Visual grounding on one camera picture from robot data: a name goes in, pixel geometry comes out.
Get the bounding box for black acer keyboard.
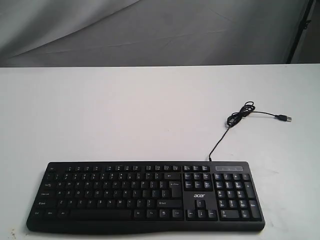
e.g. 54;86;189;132
26;161;265;235

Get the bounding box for grey backdrop cloth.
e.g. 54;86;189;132
0;0;320;68

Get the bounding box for black stand pole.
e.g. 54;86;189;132
286;0;316;64

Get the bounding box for black USB cable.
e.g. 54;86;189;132
208;100;293;162

